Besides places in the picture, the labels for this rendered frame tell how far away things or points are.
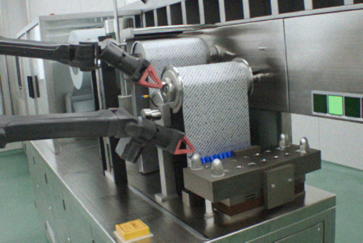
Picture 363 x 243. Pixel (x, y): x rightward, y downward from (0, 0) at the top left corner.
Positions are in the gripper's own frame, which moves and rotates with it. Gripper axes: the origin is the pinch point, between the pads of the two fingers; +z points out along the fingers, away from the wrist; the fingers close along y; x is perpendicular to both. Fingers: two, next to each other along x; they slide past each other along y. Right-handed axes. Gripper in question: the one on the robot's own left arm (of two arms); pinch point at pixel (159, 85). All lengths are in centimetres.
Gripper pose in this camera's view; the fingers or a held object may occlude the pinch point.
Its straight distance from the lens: 124.2
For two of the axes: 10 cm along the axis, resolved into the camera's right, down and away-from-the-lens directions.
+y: 4.2, -0.1, -9.1
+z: 7.9, 5.0, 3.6
